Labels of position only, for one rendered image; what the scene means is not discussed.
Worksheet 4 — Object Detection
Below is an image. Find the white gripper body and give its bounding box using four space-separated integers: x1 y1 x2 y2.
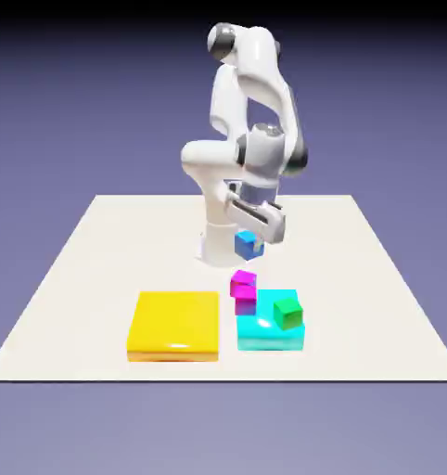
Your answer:
223 190 287 245

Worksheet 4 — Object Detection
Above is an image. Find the small blue cube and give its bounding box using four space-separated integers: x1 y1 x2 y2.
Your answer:
234 229 265 262

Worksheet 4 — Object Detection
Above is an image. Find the small magenta cube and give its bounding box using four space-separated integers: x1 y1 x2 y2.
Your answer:
229 269 258 317

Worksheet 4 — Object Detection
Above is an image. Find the small green cube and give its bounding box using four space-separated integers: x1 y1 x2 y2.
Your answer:
273 297 304 331

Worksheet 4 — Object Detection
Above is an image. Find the large cyan box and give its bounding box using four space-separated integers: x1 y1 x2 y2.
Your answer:
236 289 306 353

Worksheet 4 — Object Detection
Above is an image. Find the large yellow box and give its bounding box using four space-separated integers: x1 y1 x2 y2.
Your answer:
125 290 220 363

